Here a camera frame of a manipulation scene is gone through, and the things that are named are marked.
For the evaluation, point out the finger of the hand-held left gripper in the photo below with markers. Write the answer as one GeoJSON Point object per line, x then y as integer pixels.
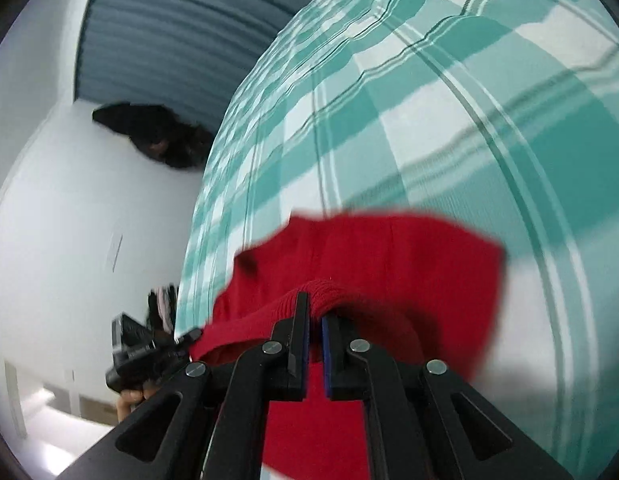
{"type": "Point", "coordinates": [189, 336]}

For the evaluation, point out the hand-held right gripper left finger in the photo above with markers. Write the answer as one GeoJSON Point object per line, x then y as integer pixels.
{"type": "Point", "coordinates": [299, 360]}

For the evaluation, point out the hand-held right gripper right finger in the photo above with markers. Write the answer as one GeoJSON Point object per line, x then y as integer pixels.
{"type": "Point", "coordinates": [327, 355]}

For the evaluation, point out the red sweater with bunny print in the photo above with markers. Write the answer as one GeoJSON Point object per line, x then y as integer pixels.
{"type": "Point", "coordinates": [389, 270]}

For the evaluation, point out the pile of folded clothes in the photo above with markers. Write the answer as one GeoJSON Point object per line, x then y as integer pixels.
{"type": "Point", "coordinates": [162, 305]}

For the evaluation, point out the dark hanging clothes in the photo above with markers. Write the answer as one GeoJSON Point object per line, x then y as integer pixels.
{"type": "Point", "coordinates": [164, 140]}

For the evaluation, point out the person's left hand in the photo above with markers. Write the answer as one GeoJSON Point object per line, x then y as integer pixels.
{"type": "Point", "coordinates": [129, 402]}

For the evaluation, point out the green white checked blanket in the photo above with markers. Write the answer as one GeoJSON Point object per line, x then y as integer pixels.
{"type": "Point", "coordinates": [439, 110]}

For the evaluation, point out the blue curtain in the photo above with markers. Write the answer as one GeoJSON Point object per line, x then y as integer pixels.
{"type": "Point", "coordinates": [164, 35]}

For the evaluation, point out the white wall strip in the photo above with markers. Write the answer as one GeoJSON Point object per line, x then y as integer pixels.
{"type": "Point", "coordinates": [114, 255]}

